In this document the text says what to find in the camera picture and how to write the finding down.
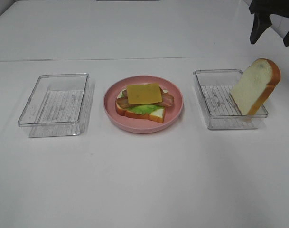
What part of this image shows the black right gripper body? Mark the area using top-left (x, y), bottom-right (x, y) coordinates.
top-left (249, 0), bottom-right (289, 19)

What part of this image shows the pink bacon strip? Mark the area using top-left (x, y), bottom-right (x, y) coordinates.
top-left (121, 88), bottom-right (174, 108)

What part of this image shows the yellow cheese slice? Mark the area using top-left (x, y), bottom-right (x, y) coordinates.
top-left (127, 83), bottom-right (162, 105)

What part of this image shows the bread slice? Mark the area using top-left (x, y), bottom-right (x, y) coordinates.
top-left (230, 58), bottom-right (281, 115)
top-left (115, 89), bottom-right (166, 124)

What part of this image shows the green lettuce leaf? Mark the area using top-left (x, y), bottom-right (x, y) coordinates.
top-left (116, 90), bottom-right (165, 117)

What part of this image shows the brown bacon strip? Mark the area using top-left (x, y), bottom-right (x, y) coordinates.
top-left (115, 96), bottom-right (137, 109)

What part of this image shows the clear right plastic tray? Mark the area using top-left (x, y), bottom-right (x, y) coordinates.
top-left (193, 69), bottom-right (268, 130)

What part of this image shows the clear plastic tray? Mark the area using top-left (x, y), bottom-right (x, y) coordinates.
top-left (193, 69), bottom-right (268, 130)
top-left (18, 73), bottom-right (95, 138)

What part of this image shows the pink round plate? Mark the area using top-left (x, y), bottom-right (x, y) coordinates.
top-left (103, 76), bottom-right (184, 133)

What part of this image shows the clear left plastic tray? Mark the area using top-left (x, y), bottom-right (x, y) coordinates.
top-left (18, 73), bottom-right (95, 138)

